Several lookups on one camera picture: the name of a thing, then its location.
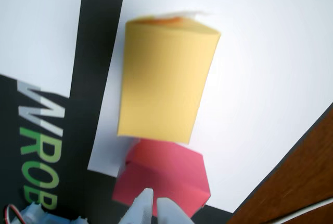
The pink-red paper box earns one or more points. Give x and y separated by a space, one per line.
166 166

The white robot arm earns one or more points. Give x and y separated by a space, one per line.
39 216

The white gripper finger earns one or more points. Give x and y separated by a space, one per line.
169 213
141 211

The yellow paper box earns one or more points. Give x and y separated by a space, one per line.
166 78

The white paper sheet marked 1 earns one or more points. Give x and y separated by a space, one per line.
39 26

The white paper sheet marked HOME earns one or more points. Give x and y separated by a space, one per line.
260 78

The black mat with WROB print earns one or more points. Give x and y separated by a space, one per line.
86 52

